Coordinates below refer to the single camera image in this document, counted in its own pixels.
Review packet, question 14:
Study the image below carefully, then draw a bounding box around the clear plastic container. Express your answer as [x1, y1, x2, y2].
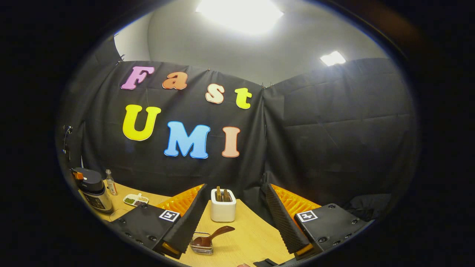
[109, 208, 129, 222]

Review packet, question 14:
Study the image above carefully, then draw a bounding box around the white toaster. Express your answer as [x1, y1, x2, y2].
[210, 188, 237, 223]

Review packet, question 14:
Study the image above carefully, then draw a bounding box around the grey rice cooker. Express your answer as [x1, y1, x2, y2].
[72, 168, 114, 214]

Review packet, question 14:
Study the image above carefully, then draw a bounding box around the small ceiling light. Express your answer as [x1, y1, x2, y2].
[320, 51, 346, 66]

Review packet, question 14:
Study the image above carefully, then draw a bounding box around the large ceiling light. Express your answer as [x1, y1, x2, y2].
[196, 0, 284, 36]

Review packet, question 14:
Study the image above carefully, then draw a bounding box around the metal wire chopstick holder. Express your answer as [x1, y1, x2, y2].
[190, 232, 214, 255]

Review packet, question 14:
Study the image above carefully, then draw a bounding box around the small glass bottle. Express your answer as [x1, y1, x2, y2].
[105, 169, 118, 196]

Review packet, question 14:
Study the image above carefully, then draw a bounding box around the black backdrop cloth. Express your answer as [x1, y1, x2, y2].
[56, 35, 420, 223]

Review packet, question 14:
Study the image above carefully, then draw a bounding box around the brown wooden spoon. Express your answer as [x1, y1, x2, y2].
[192, 225, 235, 248]

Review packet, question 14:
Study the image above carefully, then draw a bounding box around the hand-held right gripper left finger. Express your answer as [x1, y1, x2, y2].
[109, 184, 208, 260]

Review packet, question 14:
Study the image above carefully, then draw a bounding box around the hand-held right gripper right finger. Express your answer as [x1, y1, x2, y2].
[262, 182, 375, 260]

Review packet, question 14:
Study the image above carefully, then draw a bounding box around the white divided grain dish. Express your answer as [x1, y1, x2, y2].
[123, 193, 149, 207]

